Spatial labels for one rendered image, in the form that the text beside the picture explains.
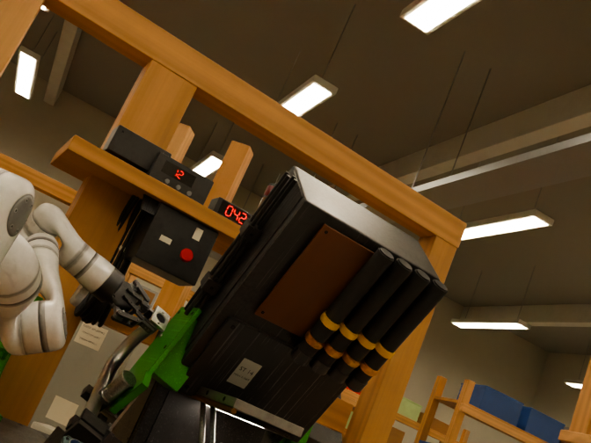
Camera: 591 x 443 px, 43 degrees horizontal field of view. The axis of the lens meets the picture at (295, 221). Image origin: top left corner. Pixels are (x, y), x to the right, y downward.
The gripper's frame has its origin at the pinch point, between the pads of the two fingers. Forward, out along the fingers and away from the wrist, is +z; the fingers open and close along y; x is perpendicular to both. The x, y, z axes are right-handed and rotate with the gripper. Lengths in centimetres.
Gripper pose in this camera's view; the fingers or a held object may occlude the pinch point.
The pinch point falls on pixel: (150, 321)
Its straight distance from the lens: 171.0
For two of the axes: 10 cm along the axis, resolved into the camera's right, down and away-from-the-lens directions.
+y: 1.1, -4.8, 8.7
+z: 6.8, 6.8, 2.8
